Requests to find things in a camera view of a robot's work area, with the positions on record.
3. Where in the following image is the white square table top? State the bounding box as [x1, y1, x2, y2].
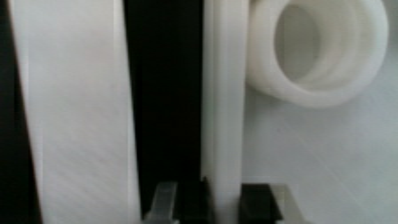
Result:
[200, 0, 398, 224]

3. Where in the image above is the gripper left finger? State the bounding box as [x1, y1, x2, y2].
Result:
[140, 178, 216, 224]

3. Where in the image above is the white U-shaped fence wall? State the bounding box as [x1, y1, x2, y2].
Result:
[7, 0, 140, 224]

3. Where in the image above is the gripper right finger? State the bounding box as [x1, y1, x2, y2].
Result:
[238, 183, 311, 224]

